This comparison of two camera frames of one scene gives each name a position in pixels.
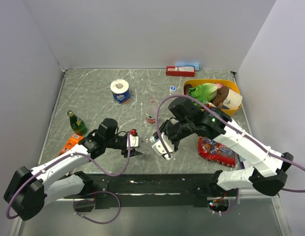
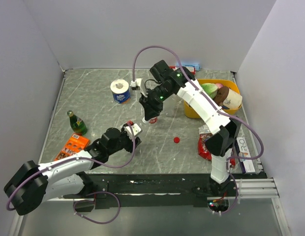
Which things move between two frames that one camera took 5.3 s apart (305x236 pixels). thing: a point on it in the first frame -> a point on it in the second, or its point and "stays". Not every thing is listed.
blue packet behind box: x=197 y=66 stays
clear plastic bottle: x=144 y=140 -> x=144 y=121
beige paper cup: x=233 y=100 stays
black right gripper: x=164 y=128 -> x=151 y=109
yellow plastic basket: x=228 y=83 stays
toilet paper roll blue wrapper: x=120 y=90 stays
